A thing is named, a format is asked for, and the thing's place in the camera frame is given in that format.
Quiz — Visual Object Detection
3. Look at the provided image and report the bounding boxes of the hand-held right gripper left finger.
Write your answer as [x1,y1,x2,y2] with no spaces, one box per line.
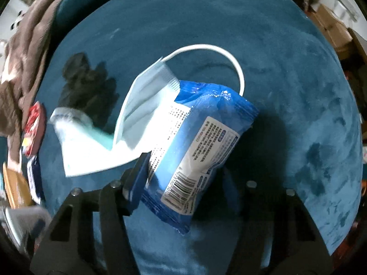
[30,152,151,275]

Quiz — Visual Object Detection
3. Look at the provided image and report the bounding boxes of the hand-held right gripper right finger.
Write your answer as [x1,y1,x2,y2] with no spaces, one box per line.
[222,168,334,275]

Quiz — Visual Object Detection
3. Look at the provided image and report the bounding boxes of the light blue face mask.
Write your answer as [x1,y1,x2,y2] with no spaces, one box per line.
[113,44,245,151]

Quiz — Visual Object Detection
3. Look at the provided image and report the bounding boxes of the blue wet wipes packet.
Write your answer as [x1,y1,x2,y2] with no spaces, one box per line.
[140,80,259,235]

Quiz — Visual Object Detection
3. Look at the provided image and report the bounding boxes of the white sock with teal patch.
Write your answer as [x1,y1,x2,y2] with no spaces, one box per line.
[50,107,151,178]

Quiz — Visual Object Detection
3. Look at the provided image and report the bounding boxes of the dark blue packet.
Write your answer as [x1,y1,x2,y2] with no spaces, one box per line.
[26,155,46,204]

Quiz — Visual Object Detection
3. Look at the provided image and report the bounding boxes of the black glove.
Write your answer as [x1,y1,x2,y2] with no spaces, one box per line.
[57,52,119,129]

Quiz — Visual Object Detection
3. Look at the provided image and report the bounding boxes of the red snack packet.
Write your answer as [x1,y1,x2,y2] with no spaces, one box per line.
[23,102,47,157]

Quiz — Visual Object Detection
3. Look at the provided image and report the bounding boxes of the teal plush blanket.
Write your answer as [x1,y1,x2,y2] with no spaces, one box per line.
[27,0,363,275]

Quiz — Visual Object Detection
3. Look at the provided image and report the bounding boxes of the grey plastic bin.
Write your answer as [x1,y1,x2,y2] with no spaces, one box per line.
[4,205,50,253]

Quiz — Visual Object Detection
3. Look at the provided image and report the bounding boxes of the orange basket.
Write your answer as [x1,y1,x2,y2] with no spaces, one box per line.
[3,162,32,209]

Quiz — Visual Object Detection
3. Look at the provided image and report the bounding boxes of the brown fleece blanket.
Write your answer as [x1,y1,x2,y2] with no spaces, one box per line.
[0,0,76,169]

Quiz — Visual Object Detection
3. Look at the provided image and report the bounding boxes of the cardboard boxes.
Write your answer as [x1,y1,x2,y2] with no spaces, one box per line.
[308,3,367,61]

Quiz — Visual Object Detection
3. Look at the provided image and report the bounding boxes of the panda plush toy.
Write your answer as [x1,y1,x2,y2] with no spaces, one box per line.
[10,8,28,30]

